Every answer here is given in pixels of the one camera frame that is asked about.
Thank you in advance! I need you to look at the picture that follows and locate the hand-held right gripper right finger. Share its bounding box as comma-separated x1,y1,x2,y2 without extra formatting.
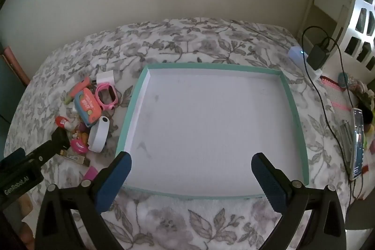
251,152,348,250

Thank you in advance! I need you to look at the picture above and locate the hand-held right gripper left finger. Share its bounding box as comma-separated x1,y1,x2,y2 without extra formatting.
34,151,132,250

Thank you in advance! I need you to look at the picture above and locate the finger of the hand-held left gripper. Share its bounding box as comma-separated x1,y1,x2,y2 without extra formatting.
25,128,69,164

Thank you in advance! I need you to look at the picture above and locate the red glue bottle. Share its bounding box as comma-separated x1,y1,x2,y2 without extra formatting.
55,116,77,132

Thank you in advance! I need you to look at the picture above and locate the light blue pen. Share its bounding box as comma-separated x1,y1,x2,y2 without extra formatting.
73,87,101,128

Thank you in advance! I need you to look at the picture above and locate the shallow teal cardboard box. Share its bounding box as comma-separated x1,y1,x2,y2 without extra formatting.
116,63,310,200

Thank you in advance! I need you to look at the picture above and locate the person's left hand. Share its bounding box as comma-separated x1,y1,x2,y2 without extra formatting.
17,199,37,245

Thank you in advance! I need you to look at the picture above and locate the pink round toy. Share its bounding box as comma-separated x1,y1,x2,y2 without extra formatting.
70,137,88,154

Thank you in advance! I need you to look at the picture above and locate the gold flash drive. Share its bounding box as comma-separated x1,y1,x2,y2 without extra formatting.
60,149,91,167

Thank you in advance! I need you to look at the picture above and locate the small orange figurine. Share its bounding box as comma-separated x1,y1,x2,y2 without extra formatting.
75,125,88,141

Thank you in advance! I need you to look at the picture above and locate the pink eraser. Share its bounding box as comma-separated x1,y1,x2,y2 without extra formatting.
82,166,98,181

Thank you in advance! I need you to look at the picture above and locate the pink and green stapler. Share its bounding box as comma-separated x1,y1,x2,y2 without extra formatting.
64,77,92,105

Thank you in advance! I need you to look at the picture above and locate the dark green cabinet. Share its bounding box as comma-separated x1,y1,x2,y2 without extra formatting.
0,45,30,157

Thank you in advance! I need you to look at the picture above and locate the white charger plug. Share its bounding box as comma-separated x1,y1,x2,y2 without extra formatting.
96,71,115,86

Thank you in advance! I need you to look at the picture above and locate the pink board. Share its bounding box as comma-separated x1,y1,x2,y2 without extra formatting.
2,46,30,85

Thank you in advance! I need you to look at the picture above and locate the smartphone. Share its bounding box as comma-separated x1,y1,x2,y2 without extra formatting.
350,108,365,180

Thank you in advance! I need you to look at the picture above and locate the pink-trimmed mat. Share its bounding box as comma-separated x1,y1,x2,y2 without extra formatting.
319,76,375,180

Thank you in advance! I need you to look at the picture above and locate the black power adapter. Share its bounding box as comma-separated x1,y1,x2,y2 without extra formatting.
306,43,330,70

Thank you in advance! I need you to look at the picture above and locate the grey floral blanket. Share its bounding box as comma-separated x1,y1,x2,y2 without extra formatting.
4,17,356,250

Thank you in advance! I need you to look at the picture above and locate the white lattice panel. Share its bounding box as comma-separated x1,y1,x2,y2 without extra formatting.
340,0,375,69

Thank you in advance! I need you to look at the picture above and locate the black cable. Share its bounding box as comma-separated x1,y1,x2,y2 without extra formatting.
302,26,364,201

